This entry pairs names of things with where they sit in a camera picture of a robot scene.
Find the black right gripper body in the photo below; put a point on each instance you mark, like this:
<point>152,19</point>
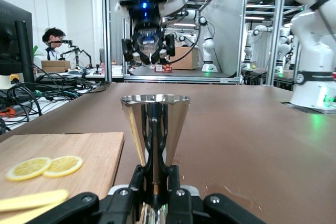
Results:
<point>145,22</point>

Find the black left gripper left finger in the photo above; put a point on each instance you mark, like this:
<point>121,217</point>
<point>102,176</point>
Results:
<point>123,203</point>

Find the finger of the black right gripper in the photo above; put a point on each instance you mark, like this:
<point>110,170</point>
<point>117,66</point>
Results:
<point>168,48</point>
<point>128,51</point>

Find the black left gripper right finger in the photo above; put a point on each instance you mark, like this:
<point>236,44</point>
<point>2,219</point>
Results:
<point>183,203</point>

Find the clear glass cup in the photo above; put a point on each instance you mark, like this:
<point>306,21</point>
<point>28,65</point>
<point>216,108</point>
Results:
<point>148,45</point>

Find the steel double jigger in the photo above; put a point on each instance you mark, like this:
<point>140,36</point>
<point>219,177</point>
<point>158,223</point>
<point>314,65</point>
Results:
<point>155,119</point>

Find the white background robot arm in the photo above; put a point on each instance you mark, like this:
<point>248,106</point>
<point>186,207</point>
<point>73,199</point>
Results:
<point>248,51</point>
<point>282,51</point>
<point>208,51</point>

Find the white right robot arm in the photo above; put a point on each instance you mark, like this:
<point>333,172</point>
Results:
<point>312,58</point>

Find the small red patterned box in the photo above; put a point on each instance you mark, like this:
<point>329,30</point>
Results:
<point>164,68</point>

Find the brown cardboard box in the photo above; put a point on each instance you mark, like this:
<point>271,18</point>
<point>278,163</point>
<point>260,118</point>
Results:
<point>186,60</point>
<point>55,66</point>

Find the wooden cutting board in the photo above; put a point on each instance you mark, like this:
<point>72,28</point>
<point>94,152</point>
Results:
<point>99,150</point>

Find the yellow lemon slice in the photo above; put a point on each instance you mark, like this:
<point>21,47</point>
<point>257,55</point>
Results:
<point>26,169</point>
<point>65,165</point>

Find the seated person black hair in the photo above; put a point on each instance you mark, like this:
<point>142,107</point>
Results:
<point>53,36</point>

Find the yellow plastic fork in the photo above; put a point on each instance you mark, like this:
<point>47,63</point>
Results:
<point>47,195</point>

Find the brown table cover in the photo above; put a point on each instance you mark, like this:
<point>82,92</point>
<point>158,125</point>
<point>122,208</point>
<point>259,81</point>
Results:
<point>236,142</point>

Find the small yellow ball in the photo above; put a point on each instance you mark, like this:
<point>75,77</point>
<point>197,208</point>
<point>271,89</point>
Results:
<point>253,66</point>

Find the yellow plastic knife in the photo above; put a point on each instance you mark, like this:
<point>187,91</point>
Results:
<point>31,207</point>

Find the black computer monitor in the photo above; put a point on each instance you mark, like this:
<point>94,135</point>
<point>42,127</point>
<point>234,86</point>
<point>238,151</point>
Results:
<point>13,37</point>

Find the yellow emergency stop button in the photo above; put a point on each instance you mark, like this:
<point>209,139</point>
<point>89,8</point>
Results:
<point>14,77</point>

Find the aluminium cage frame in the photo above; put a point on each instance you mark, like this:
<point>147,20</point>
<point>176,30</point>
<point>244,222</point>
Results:
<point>107,24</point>

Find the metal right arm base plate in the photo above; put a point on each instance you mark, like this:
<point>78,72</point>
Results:
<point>288,104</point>

